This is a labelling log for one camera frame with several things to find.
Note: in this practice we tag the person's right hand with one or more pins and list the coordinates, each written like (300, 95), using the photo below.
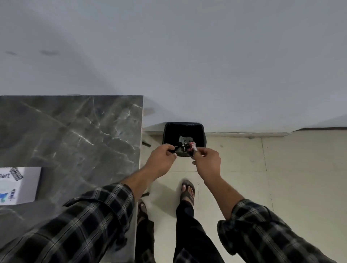
(209, 164)

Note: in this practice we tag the person's left hand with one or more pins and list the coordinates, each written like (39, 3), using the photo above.
(158, 161)

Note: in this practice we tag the person's right fingers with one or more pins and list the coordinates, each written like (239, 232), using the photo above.
(202, 151)

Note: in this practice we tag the person's left fingers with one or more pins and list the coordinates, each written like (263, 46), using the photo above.
(169, 148)

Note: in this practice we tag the red and white wrapper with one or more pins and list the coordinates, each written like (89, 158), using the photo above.
(192, 144)

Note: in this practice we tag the black plastic scrap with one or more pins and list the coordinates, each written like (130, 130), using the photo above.
(183, 149)

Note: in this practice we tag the person's left forearm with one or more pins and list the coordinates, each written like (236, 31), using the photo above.
(108, 206)

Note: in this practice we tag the person's right forearm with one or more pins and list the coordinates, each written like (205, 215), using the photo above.
(244, 214)

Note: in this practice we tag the black trash bin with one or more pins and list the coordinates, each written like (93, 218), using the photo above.
(169, 134)

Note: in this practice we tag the grey crumpled trash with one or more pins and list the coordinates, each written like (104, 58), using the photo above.
(185, 139)

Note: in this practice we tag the person's right sandalled foot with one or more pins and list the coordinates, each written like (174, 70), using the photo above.
(188, 193)

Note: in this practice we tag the person's sandalled foot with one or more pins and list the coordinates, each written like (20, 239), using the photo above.
(142, 211)
(188, 193)

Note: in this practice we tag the person's left sandalled foot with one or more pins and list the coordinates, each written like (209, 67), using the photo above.
(142, 211)

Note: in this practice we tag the person's right trouser leg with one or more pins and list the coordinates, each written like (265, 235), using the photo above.
(192, 235)

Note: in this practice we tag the person's trouser leg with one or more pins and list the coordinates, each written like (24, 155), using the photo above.
(192, 235)
(144, 243)

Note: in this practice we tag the person's left trouser leg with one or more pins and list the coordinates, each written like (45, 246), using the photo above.
(144, 243)

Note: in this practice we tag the white printed cardboard box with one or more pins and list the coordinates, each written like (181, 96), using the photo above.
(20, 185)

